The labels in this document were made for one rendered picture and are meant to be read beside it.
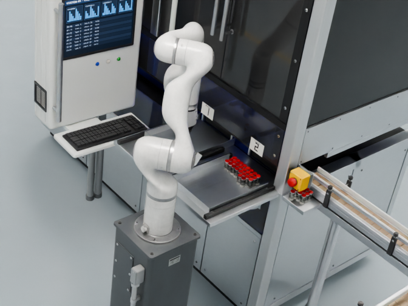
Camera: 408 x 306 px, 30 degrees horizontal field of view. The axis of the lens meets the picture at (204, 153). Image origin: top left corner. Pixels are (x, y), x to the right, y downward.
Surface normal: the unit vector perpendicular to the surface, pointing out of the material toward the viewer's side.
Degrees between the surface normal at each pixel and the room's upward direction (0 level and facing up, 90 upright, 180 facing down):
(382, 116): 90
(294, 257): 90
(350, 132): 90
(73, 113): 90
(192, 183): 0
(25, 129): 0
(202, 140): 0
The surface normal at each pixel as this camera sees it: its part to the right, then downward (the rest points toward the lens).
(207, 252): -0.76, 0.29
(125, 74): 0.61, 0.50
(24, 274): 0.12, -0.82
